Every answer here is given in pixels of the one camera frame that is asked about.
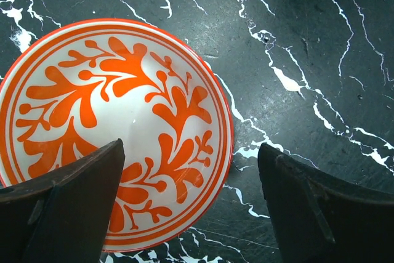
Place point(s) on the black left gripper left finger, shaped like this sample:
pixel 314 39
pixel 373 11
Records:
pixel 63 215

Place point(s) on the orange leaf patterned bowl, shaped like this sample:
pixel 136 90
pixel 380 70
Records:
pixel 92 82

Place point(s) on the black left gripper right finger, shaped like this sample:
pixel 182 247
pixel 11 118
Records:
pixel 317 217

